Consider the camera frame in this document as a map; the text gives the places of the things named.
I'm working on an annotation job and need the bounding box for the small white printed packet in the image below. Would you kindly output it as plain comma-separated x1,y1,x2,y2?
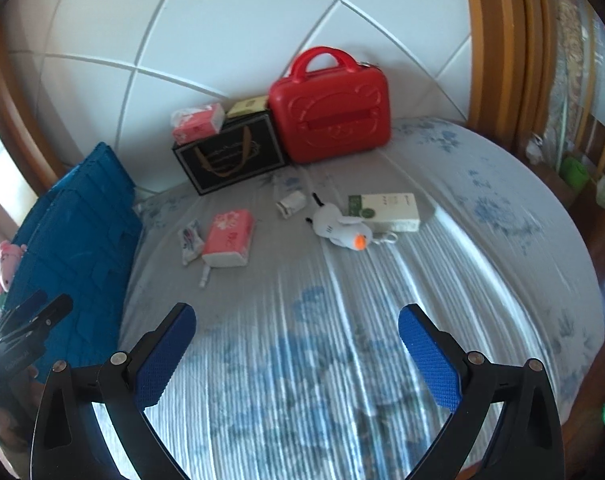
179,220,204,265

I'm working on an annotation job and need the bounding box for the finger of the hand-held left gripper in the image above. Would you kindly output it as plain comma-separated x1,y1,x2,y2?
2,290,47,321
17,294,74,336

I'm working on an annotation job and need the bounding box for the person's left hand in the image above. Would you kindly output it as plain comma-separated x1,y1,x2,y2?
0,365,46,466

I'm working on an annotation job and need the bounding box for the pig plush green dress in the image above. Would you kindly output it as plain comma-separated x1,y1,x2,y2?
0,240,27,311

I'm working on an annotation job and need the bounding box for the pink floral tissue pack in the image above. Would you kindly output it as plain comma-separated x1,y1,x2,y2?
201,210,256,267

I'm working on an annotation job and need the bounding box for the blue plastic storage crate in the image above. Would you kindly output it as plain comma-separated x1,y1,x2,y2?
0,142,144,368

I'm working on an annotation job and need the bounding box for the opened pink tissue pack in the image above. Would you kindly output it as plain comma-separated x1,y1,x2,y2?
171,103,226,144

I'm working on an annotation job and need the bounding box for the green white tissue box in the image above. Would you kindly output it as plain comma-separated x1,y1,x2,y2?
347,192,422,234

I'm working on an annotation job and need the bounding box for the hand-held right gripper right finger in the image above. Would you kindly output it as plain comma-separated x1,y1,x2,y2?
399,303,566,480

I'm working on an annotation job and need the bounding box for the small white bottle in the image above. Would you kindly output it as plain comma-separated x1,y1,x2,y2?
276,191,307,218

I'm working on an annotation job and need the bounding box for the white blue floral bed sheet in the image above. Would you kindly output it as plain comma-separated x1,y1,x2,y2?
95,117,605,480

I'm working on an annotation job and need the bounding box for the white duck plush toy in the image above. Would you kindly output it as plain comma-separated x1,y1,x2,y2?
305,191,399,251

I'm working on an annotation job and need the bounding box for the wooden framed padded headboard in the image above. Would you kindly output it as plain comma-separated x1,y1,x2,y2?
0,0,548,201

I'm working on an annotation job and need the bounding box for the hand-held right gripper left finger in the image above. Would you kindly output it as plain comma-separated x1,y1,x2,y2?
31,302,198,480

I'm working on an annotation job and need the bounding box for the wooden glass cabinet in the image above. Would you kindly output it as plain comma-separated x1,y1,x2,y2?
527,0,605,221

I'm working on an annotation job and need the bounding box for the red toy suitcase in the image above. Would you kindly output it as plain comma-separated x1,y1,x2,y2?
267,46,393,164

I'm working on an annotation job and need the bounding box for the black gift box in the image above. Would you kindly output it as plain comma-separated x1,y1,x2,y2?
171,112,289,196

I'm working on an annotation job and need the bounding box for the small beige box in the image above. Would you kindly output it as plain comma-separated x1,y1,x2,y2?
226,95,269,120

